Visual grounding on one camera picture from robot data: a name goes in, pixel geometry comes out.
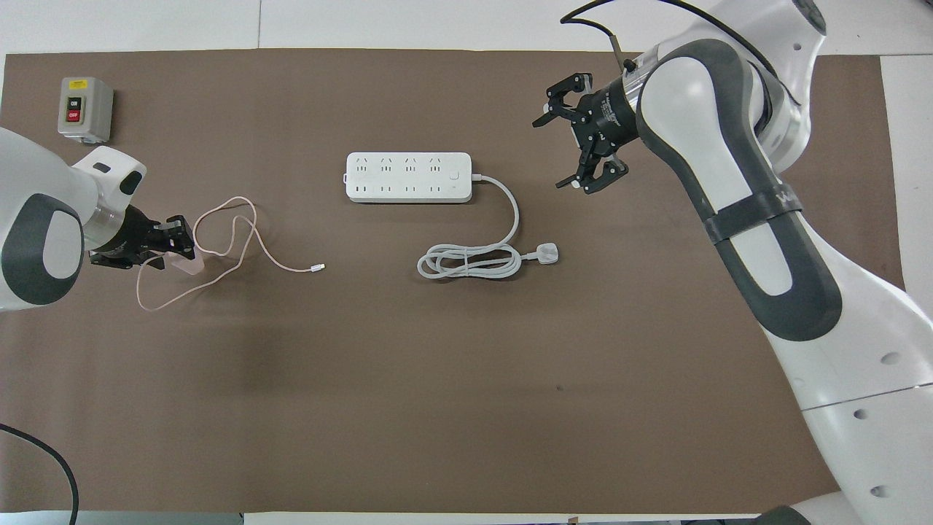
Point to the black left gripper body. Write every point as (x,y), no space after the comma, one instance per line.
(135,237)

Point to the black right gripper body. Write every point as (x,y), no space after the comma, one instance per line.
(609,117)

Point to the pink charger adapter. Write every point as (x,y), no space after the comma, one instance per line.
(191,266)

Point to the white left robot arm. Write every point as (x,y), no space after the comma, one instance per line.
(29,182)

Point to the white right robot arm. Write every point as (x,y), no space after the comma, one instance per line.
(802,255)

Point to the brown table mat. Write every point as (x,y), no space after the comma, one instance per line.
(437,401)

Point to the grey on-off switch box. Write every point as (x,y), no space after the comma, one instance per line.
(95,109)

